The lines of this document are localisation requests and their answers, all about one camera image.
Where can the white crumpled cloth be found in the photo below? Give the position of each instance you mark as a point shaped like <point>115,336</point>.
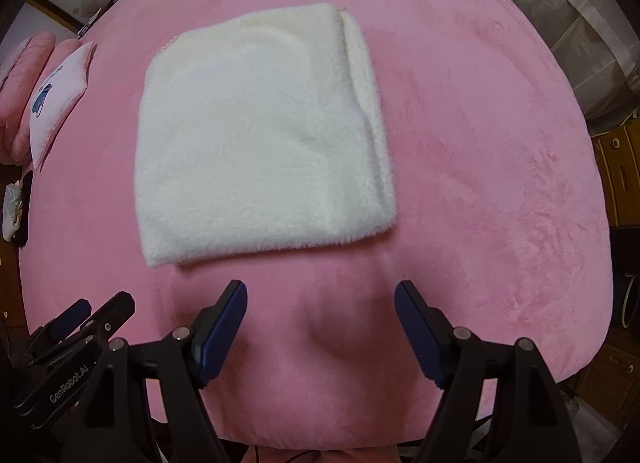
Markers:
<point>11,213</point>

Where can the wooden cabinet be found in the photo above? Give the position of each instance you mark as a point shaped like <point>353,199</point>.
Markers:
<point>620,178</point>

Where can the white fluffy jacket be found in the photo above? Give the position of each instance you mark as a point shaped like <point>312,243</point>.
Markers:
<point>250,143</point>

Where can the pink plush blanket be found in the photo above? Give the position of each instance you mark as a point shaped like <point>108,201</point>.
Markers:
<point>475,168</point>

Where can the pink pillow with blue print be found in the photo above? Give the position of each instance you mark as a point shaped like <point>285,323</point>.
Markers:
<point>60,88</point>

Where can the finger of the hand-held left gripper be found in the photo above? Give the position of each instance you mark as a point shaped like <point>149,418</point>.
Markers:
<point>67,320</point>
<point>110,315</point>

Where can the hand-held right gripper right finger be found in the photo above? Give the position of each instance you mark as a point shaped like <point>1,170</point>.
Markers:
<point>417,333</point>

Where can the plain pink pillow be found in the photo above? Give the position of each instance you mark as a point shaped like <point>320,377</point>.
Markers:
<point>22,78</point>

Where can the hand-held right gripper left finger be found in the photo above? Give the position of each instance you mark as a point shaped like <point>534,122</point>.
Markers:
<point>222,328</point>

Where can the beige curtain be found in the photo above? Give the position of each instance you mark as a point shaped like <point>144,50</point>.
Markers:
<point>575,18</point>

